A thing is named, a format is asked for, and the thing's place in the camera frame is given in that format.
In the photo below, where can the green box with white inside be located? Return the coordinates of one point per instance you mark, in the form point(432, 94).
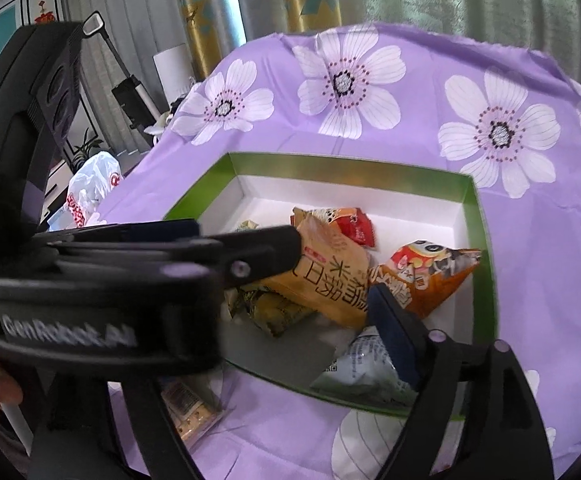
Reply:
point(350, 190)

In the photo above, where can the beige snack packet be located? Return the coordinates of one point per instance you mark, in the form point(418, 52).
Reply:
point(190, 410)

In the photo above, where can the dark yellow snack packet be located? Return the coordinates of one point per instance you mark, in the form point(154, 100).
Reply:
point(275, 315)

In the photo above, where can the white plastic bag red print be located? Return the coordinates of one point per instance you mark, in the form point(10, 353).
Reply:
point(90, 185)

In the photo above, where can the pale yellow-green snack packet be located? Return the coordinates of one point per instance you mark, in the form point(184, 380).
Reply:
point(248, 226)

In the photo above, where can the orange cartoon snack packet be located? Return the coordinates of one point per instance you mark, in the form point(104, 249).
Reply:
point(430, 280)

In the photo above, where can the red and orange snack packet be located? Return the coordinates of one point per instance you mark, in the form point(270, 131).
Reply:
point(358, 230)

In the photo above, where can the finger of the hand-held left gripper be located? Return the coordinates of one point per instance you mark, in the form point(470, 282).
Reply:
point(265, 255)
point(160, 230)

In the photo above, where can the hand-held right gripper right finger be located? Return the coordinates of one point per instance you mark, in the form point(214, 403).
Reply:
point(395, 330)

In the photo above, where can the purple floral cloth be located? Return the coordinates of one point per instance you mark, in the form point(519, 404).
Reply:
point(420, 125)

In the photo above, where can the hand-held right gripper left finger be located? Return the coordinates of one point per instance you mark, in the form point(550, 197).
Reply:
point(170, 450)

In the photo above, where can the green and white snack packet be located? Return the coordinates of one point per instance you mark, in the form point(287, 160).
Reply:
point(365, 365)

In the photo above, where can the green potted plant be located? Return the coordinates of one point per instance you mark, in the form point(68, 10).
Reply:
point(85, 150)

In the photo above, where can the black stand device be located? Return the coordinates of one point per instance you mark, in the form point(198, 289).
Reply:
point(130, 97)

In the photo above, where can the white panel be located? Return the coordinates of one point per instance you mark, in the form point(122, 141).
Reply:
point(173, 75)

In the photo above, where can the grey sheer curtain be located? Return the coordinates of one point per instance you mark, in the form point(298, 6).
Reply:
point(135, 10)

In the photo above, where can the framed wall picture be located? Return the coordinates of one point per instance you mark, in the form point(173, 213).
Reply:
point(44, 5)

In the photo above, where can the large orange-beige snack packet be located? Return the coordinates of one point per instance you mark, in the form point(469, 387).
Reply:
point(330, 270)

